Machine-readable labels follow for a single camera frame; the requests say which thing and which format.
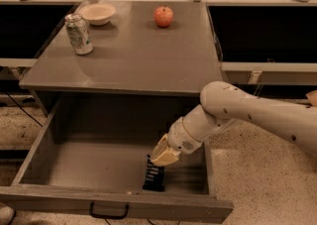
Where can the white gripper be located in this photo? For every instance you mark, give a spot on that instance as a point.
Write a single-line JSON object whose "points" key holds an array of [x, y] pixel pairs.
{"points": [[180, 139]]}

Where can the dark blue rxbar wrapper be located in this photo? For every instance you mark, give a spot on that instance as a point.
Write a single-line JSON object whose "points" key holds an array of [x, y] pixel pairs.
{"points": [[154, 177]]}

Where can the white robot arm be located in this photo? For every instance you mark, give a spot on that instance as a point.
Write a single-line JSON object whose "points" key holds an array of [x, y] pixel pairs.
{"points": [[221, 105]]}

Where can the open grey top drawer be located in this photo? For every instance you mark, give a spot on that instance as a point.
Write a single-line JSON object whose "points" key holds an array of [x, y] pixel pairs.
{"points": [[67, 173]]}

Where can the grey cabinet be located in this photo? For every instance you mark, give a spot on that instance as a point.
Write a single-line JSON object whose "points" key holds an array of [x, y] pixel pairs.
{"points": [[137, 80]]}

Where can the red apple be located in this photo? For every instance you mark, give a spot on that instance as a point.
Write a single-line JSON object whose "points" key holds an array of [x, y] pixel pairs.
{"points": [[163, 16]]}

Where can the silver soda can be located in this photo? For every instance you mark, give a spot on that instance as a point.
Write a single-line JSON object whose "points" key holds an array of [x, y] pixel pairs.
{"points": [[78, 34]]}

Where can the white bowl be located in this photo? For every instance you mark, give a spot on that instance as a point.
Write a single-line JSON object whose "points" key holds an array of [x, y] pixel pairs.
{"points": [[98, 14]]}

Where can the white shoe tip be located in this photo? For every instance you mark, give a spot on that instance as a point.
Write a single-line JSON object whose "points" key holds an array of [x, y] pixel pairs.
{"points": [[6, 214]]}

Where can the black drawer handle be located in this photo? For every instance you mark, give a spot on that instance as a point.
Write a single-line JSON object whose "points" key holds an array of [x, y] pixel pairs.
{"points": [[103, 212]]}

